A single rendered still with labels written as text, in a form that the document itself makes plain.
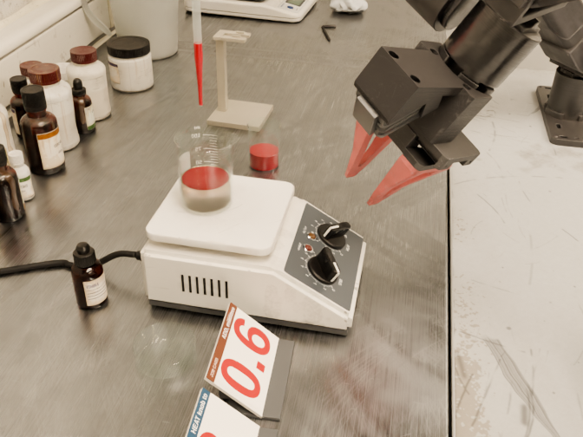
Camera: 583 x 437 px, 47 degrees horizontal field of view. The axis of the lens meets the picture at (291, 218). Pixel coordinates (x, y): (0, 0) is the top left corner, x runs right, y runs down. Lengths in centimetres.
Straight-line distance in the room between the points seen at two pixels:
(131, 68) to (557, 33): 63
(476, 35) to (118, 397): 41
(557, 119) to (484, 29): 57
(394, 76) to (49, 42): 77
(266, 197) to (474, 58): 24
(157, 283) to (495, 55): 36
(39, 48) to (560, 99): 80
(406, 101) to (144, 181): 46
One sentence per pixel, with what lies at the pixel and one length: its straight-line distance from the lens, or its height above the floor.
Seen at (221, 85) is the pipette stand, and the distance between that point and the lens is 100.
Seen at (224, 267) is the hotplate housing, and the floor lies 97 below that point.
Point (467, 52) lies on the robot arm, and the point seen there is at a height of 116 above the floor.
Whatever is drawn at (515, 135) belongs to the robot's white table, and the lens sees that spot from 104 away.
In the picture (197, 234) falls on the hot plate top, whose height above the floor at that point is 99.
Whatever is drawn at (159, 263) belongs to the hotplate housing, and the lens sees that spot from 63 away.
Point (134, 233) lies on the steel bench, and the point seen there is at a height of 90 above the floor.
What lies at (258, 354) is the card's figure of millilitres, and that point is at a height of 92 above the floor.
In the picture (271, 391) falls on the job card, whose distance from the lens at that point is 58.
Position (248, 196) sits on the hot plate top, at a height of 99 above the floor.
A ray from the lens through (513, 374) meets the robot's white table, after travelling 64.
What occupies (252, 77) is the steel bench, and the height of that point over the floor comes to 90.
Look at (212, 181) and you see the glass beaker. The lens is 61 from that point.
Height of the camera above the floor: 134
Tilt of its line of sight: 34 degrees down
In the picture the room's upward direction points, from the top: 2 degrees clockwise
